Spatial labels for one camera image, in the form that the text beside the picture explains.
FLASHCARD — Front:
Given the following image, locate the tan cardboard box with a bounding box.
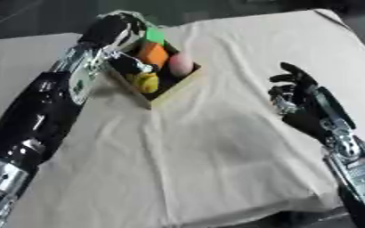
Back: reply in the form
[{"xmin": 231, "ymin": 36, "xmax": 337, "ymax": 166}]
[{"xmin": 106, "ymin": 37, "xmax": 203, "ymax": 110}]

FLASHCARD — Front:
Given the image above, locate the yellow and black soft toy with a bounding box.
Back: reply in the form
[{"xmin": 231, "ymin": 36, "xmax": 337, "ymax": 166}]
[{"xmin": 109, "ymin": 54, "xmax": 163, "ymax": 94}]

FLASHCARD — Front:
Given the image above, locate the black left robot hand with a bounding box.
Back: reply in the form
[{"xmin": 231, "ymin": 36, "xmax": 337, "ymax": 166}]
[{"xmin": 77, "ymin": 10, "xmax": 149, "ymax": 53}]

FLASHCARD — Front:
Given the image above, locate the pink egg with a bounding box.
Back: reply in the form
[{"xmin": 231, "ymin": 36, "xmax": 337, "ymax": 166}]
[{"xmin": 168, "ymin": 53, "xmax": 195, "ymax": 78}]

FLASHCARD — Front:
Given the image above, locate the green block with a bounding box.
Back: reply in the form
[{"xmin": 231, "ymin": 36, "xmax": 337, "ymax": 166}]
[{"xmin": 140, "ymin": 24, "xmax": 167, "ymax": 46}]

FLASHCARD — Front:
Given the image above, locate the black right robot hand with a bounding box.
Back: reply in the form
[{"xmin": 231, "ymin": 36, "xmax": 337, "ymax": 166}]
[{"xmin": 266, "ymin": 61, "xmax": 357, "ymax": 145}]

